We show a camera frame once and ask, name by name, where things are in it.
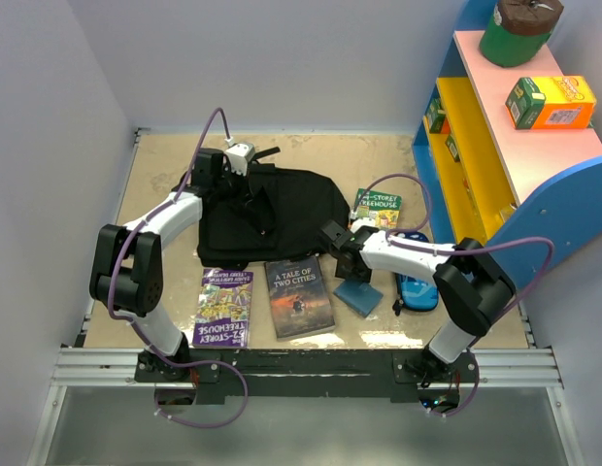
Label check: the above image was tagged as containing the blue leather wallet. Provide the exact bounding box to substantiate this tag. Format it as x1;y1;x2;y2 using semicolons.
334;281;383;317

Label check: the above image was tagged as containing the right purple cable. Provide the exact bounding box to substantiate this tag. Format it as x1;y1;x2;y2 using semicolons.
351;174;556;417

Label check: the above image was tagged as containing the black student backpack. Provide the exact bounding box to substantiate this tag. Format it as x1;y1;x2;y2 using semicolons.
197;147;350;270

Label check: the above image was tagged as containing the small green box lower shelf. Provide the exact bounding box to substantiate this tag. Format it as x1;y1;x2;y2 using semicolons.
445;133;460;162

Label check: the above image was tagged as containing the purple cable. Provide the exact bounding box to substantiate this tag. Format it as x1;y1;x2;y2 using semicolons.
351;174;556;417
108;107;251;428

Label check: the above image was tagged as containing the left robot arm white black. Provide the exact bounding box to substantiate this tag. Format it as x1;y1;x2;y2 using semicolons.
89;144;253;381

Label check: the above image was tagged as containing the orange green crayon box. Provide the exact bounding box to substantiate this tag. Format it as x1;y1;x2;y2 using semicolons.
505;76;597;130

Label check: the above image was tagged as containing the aluminium rail frame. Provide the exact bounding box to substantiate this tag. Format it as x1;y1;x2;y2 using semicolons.
24;126;585;466

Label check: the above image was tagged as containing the green 104-storey treehouse book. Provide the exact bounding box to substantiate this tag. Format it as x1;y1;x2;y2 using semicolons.
349;187;402;230

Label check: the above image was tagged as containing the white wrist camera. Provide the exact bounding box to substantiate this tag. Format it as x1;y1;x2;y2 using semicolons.
350;217;378;234
224;143;255;176

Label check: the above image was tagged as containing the small green box shelf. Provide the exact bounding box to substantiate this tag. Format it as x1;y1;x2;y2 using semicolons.
425;97;451;134
445;133;460;162

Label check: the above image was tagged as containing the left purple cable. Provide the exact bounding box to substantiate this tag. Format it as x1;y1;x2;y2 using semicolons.
108;107;251;428

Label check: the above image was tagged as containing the small green box upper shelf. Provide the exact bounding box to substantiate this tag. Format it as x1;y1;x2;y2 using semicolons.
425;97;451;134

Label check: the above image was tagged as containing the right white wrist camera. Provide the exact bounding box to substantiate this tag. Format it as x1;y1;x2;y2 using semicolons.
350;217;378;234

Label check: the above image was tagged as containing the colourful wooden shelf unit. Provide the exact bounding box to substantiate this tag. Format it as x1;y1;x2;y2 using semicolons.
412;1;602;288

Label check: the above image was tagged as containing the tale of two cities book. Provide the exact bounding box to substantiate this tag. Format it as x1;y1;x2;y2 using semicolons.
264;255;336;341

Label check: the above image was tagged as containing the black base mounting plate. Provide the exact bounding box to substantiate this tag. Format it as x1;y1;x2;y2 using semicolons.
134;349;477;404

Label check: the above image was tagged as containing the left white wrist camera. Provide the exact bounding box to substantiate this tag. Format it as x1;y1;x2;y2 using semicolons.
224;143;255;176

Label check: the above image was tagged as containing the purple 52-storey treehouse book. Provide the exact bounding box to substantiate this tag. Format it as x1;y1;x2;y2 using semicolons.
192;268;253;349

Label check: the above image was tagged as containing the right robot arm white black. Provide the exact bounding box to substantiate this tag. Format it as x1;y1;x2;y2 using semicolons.
318;220;516;385

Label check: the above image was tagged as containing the blue pencil case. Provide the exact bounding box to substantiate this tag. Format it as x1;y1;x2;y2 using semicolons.
390;229;439;316

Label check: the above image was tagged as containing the green brown cylinder container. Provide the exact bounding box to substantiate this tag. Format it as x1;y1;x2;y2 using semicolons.
479;0;564;68

